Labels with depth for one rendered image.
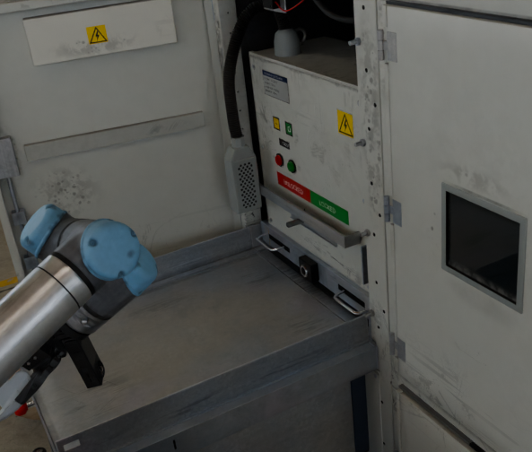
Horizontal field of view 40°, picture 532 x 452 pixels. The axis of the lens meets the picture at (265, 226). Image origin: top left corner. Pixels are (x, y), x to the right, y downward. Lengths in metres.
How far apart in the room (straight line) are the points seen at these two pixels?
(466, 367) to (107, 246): 0.70
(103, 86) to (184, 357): 0.71
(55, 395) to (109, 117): 0.72
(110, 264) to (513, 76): 0.58
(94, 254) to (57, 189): 1.07
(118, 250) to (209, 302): 0.92
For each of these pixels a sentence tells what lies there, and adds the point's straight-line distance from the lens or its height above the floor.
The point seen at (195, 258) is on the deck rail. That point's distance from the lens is 1.99.
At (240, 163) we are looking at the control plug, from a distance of 1.85.
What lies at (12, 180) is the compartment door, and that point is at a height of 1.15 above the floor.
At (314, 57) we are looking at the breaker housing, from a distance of 1.75.
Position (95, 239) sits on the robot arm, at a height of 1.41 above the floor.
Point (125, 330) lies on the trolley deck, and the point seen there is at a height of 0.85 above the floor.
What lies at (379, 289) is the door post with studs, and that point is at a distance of 1.53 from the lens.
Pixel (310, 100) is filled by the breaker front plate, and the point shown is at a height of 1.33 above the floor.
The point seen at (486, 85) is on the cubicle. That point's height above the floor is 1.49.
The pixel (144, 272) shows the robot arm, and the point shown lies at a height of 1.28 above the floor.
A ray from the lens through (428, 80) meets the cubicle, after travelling 1.19.
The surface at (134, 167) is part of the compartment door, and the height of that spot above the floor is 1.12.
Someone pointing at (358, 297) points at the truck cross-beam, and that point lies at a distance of 1.68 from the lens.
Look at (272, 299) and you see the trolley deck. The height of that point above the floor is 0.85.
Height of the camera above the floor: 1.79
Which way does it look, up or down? 26 degrees down
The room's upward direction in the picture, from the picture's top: 7 degrees counter-clockwise
